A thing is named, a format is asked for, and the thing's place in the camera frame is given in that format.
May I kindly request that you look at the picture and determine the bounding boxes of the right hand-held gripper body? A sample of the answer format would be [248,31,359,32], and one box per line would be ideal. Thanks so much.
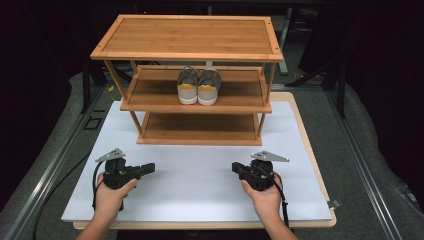
[244,150,291,192]

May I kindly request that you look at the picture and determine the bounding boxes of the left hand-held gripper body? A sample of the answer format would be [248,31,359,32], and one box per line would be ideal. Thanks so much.
[94,147,139,191]

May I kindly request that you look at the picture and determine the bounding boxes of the beige and white sneaker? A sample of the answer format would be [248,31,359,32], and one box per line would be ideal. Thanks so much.
[197,67,223,107]
[176,65,201,106]

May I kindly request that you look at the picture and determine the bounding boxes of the wooden three-tier shoe rack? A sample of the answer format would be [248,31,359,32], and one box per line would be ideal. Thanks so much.
[90,14,285,147]

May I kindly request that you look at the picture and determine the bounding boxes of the person's left hand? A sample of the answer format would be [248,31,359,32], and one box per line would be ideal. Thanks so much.
[94,172,139,224]

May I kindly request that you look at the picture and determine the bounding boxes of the person's right hand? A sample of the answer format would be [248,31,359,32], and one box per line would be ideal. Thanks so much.
[241,171,284,225]

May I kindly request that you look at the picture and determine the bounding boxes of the white table mat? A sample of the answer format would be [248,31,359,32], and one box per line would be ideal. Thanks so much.
[61,100,333,223]

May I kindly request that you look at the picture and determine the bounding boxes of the light wooden board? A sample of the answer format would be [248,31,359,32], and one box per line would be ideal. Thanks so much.
[72,91,337,231]

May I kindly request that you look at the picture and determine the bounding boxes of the black stand leg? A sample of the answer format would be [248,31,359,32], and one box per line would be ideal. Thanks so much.
[81,59,93,115]
[335,62,348,120]

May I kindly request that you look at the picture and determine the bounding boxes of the grey metal stand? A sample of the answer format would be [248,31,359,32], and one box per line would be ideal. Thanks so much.
[277,7,294,76]

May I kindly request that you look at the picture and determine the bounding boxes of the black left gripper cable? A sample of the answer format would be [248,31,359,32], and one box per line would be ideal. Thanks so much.
[91,161,125,212]

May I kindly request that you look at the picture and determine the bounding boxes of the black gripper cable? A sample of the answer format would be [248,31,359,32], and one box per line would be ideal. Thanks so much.
[259,166,295,233]
[91,161,125,212]

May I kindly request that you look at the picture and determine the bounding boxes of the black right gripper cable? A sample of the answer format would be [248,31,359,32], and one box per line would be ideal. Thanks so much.
[259,166,295,233]

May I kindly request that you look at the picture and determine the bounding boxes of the black floor cable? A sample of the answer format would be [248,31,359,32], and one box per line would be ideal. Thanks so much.
[31,152,92,240]

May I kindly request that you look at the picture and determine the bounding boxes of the aluminium rail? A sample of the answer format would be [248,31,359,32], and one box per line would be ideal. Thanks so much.
[324,89,405,240]
[2,85,112,240]

